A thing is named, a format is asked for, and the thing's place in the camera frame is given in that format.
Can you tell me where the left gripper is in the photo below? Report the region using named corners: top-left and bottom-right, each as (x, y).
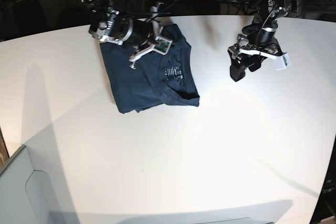
top-left (228, 34), bottom-right (291, 82)

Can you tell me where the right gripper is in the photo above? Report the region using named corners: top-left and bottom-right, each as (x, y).
top-left (128, 2), bottom-right (173, 69)

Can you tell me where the dark blue T-shirt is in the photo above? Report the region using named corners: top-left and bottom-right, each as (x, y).
top-left (100, 24), bottom-right (200, 114)

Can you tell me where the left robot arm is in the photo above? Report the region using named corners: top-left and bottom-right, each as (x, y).
top-left (228, 0), bottom-right (291, 82)

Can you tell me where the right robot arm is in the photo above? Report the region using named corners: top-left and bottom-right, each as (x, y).
top-left (80, 0), bottom-right (173, 69)

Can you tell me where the grey plastic tray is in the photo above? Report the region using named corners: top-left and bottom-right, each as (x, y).
top-left (0, 144), bottom-right (79, 224)

